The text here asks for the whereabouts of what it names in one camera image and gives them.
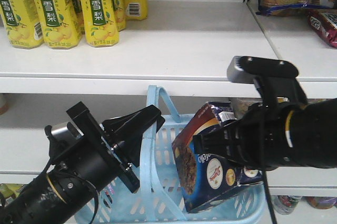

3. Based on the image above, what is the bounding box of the light blue shopping basket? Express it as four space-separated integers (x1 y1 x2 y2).
74 86 265 223

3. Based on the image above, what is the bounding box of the red maroon cookie packet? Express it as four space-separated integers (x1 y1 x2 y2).
307 9 336 48

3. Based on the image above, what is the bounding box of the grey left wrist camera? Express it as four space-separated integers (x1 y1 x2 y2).
51 121 82 145

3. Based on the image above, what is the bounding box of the white store shelving unit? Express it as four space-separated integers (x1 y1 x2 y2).
1 0 336 184

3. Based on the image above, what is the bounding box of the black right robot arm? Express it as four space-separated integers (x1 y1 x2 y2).
193 99 336 170

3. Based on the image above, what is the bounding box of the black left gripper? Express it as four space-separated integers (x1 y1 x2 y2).
65 101 166 194

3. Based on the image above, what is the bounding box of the clear tub yellow label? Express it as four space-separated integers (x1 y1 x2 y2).
229 97 262 119

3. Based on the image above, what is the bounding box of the clear red label bottle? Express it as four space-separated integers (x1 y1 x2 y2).
272 195 302 215

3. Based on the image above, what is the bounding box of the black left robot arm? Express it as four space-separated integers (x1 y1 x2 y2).
1 102 165 223

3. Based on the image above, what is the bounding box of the green tea bottle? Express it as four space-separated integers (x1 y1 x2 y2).
1 184 25 206

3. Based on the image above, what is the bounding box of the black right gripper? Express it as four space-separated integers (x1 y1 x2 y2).
193 101 291 171

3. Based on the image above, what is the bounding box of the dark blue cookie box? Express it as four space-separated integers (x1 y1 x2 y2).
172 101 263 213

